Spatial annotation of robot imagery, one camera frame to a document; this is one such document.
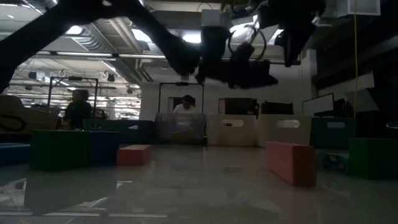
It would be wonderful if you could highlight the tan bulky object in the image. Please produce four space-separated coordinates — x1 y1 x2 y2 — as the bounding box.
0 95 60 134

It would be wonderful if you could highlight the black gantry frame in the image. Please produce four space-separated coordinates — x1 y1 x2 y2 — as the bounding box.
47 76 99 110
158 82 205 114

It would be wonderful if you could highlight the green cube block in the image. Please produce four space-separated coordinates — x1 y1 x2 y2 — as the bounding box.
30 130 91 173

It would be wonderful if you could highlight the grey plastic bin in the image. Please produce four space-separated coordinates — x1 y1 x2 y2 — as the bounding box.
154 112 208 146

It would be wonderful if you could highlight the blue rectangular block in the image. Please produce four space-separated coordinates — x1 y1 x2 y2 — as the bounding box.
89 131 121 167
0 142 31 167

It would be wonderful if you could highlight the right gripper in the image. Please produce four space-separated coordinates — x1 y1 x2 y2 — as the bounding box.
259 0 326 67

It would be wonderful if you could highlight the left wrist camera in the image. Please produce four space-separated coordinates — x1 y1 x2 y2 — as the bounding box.
233 42 254 63

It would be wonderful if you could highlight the teal rectangular block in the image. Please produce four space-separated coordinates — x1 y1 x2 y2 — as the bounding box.
316 149 349 174

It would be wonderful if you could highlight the white angled panel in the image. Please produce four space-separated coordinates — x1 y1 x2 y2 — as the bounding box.
343 88 379 113

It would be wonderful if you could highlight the blue plastic bin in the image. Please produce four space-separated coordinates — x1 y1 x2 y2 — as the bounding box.
119 120 155 144

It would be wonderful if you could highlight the black boxy object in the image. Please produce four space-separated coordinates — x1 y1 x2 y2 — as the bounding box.
260 101 294 116

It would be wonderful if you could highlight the teal plastic bin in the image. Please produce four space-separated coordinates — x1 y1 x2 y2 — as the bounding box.
310 117 356 149
82 119 121 133

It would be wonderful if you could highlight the ceiling light panel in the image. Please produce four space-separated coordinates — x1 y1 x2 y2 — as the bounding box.
132 28 154 43
182 30 202 44

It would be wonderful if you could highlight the long green block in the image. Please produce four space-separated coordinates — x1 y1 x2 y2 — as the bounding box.
348 138 398 180

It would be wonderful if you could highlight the long ceiling light rail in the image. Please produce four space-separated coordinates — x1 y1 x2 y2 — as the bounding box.
35 50 302 66

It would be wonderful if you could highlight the pink rectangular block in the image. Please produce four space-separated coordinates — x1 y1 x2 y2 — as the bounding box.
266 141 318 188
116 144 153 167

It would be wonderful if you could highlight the white plastic bin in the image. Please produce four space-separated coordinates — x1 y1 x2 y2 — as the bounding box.
257 114 314 147
206 114 258 147

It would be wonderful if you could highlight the white panel board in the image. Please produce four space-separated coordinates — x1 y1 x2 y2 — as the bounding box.
303 93 335 118

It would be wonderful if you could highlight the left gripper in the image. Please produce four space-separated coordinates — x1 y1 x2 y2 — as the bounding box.
198 58 279 90

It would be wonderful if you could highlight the person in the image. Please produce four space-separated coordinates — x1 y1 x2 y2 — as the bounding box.
172 95 197 114
64 89 94 130

